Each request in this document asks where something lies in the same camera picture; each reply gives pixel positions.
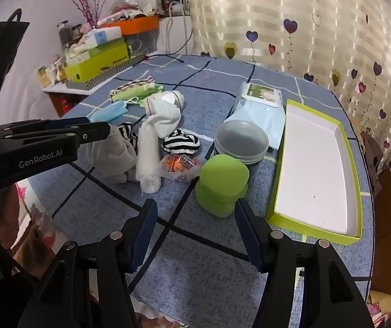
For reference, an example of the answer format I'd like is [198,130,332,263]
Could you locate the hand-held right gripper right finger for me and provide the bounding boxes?
[234,197,375,328]

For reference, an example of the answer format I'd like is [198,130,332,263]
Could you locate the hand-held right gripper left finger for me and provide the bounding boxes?
[28,199,158,328]

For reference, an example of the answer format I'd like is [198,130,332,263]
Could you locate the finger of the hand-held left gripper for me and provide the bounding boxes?
[11,122,111,147]
[0,117,92,134]

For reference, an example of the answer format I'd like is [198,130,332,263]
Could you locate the blue face mask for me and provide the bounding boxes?
[89,96,140,124]

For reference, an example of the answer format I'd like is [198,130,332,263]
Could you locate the light grey sock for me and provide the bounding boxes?
[87,125,137,183]

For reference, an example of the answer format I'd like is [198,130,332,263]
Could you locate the black white striped sock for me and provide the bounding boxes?
[118,122,139,151]
[163,128,201,154]

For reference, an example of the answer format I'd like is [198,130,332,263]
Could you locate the white towel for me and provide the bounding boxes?
[136,121,162,194]

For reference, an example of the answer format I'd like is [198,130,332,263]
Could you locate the plain white sock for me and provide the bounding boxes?
[146,107,181,138]

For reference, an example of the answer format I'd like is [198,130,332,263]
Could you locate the clear orange printed snack bag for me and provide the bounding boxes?
[159,153,201,182]

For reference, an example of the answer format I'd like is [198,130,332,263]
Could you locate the white sock with red trim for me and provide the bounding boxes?
[144,90,184,117]

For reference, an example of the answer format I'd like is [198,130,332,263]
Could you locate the lime green shallow cardboard box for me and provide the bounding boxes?
[265,99,363,246]

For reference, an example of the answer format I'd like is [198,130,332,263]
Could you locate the white shelf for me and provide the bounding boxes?
[42,85,92,97]

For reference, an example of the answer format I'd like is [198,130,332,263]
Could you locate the group of small bottles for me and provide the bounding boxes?
[37,62,67,88]

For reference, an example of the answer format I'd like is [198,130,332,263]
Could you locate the green plastic jar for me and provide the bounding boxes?
[195,154,250,218]

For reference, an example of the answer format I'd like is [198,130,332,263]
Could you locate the pink floral printed cloth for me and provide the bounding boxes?
[14,181,67,258]

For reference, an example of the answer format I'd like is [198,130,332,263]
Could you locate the folded cloth with striped trim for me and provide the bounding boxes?
[110,77,155,95]

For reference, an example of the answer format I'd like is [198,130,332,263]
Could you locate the folded green cloth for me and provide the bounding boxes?
[111,83,164,104]

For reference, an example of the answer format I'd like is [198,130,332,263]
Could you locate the lime green carton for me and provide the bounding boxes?
[65,44,130,83]

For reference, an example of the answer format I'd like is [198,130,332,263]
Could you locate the grey zigzag patterned box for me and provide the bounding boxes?
[66,55,145,92]

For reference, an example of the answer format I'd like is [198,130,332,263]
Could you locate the blue checked tablecloth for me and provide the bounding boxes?
[35,54,375,328]

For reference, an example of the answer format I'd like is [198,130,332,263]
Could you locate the dark green carton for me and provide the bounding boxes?
[79,37,128,63]

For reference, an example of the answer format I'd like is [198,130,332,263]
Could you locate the glass jar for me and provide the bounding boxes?
[57,20,75,50]

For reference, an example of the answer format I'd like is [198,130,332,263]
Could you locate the white and blue package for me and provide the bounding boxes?
[85,27,123,47]

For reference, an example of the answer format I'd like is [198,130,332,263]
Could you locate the clear round plastic container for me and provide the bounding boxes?
[215,119,270,165]

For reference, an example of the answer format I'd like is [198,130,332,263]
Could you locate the orange lidded storage bin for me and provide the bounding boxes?
[98,15,160,56]

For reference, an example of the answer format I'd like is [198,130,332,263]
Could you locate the pink decorative branches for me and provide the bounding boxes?
[57,0,119,28]

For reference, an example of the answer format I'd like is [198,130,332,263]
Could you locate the wet wipes pack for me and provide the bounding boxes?
[231,82,286,151]

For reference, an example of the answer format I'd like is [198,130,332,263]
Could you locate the pile of assorted packets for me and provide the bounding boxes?
[101,0,163,25]

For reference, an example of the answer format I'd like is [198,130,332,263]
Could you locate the brown garment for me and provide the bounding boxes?
[360,131,383,197]

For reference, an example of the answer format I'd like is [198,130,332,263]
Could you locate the colourful printed blanket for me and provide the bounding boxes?
[366,290,391,320]

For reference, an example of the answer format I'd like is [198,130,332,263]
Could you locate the cream curtain with heart print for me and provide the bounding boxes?
[178,0,391,178]

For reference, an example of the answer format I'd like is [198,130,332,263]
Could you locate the black cable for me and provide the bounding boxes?
[144,17,194,64]

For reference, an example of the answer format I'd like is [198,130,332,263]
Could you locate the white cable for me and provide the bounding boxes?
[162,2,186,54]

